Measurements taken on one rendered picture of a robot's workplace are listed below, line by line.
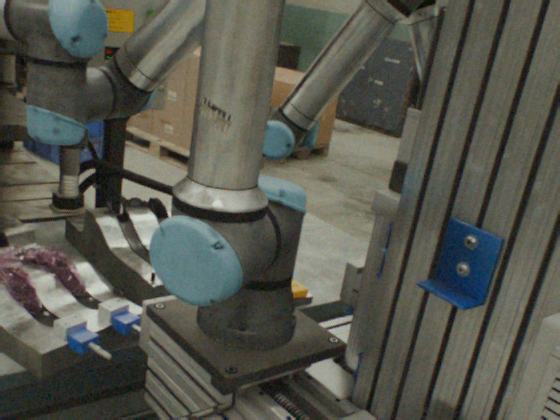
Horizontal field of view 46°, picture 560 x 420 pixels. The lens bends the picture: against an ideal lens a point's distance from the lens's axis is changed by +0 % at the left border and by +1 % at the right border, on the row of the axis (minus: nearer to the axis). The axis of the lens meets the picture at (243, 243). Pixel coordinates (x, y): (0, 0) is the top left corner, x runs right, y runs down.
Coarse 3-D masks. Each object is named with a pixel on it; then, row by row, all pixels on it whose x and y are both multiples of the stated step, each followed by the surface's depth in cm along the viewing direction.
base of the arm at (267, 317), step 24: (264, 288) 90; (288, 288) 94; (216, 312) 92; (240, 312) 91; (264, 312) 91; (288, 312) 94; (216, 336) 93; (240, 336) 91; (264, 336) 92; (288, 336) 95
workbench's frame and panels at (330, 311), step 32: (320, 320) 174; (128, 352) 133; (0, 384) 119; (32, 384) 129; (64, 384) 133; (96, 384) 138; (128, 384) 146; (0, 416) 129; (32, 416) 134; (64, 416) 138; (96, 416) 143; (128, 416) 148
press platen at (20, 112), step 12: (0, 84) 242; (12, 84) 245; (0, 96) 222; (12, 96) 225; (0, 108) 206; (12, 108) 208; (24, 108) 211; (0, 120) 192; (12, 120) 194; (24, 120) 196; (0, 132) 189; (12, 132) 191; (24, 132) 192; (84, 132) 195; (72, 144) 193; (84, 144) 196
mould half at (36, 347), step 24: (0, 216) 158; (24, 240) 152; (24, 264) 141; (0, 288) 128; (48, 288) 134; (96, 288) 141; (0, 312) 124; (24, 312) 127; (72, 312) 131; (96, 312) 132; (0, 336) 123; (24, 336) 121; (48, 336) 122; (120, 336) 132; (24, 360) 120; (48, 360) 118; (72, 360) 123
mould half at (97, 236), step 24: (96, 216) 161; (144, 216) 167; (72, 240) 174; (96, 240) 161; (120, 240) 158; (144, 240) 161; (96, 264) 163; (120, 264) 151; (144, 264) 149; (120, 288) 153; (144, 288) 143
